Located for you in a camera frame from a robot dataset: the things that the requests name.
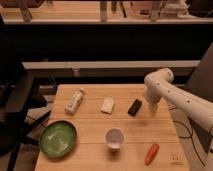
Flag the black eraser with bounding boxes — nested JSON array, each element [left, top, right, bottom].
[[128, 99, 142, 116]]

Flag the orange carrot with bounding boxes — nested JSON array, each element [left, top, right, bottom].
[[145, 143, 159, 165]]

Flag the black office chair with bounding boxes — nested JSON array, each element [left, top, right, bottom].
[[0, 60, 50, 171]]

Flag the grey chair back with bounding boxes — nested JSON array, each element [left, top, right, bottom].
[[185, 42, 213, 153]]

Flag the white sponge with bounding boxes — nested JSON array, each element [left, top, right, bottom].
[[101, 97, 114, 114]]

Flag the white cup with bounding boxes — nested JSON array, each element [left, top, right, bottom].
[[105, 128, 124, 152]]

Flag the black cable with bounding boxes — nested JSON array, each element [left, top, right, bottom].
[[169, 106, 207, 168]]

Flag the white plastic bottle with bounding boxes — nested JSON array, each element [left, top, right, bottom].
[[64, 88, 85, 115]]

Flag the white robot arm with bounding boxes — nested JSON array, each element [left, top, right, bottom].
[[144, 68, 213, 171]]

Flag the green plate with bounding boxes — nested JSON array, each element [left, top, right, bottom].
[[39, 120, 77, 158]]

